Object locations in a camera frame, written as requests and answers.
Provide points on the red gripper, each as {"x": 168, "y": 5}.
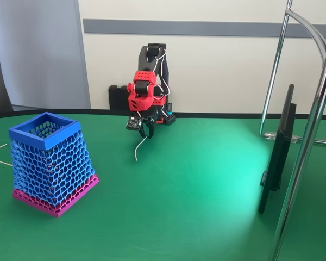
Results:
{"x": 149, "y": 125}

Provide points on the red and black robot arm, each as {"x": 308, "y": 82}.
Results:
{"x": 148, "y": 61}

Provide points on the blue and magenta mesh basket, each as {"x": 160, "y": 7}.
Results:
{"x": 30, "y": 136}

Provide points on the black plastic case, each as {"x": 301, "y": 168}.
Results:
{"x": 116, "y": 98}

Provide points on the clear plastic clip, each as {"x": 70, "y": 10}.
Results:
{"x": 271, "y": 136}

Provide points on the black flat monitor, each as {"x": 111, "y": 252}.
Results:
{"x": 277, "y": 152}

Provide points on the chrome tube stand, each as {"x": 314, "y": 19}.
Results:
{"x": 299, "y": 168}

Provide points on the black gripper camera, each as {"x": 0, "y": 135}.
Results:
{"x": 134, "y": 123}

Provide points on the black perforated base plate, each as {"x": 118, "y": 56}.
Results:
{"x": 169, "y": 119}

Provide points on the grey wall rail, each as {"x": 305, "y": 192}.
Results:
{"x": 206, "y": 28}

